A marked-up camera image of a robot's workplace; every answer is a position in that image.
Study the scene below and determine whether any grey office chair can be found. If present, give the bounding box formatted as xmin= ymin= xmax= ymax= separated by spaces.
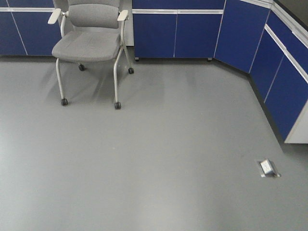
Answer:
xmin=48 ymin=0 xmax=129 ymax=109

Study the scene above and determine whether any blue cabinet row back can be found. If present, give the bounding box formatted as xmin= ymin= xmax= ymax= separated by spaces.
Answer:
xmin=132 ymin=0 xmax=272 ymax=73

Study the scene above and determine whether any blue cabinet row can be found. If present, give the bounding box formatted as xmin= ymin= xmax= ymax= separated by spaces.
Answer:
xmin=132 ymin=0 xmax=272 ymax=73
xmin=250 ymin=0 xmax=308 ymax=144

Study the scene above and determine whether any metal floor socket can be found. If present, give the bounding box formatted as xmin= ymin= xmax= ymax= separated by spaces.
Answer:
xmin=256 ymin=158 xmax=281 ymax=178

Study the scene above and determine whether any blue cabinet row right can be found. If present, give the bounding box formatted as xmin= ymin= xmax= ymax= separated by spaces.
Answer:
xmin=250 ymin=0 xmax=308 ymax=144

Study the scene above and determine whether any blue cabinet left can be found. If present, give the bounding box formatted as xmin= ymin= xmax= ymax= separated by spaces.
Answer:
xmin=0 ymin=0 xmax=61 ymax=56

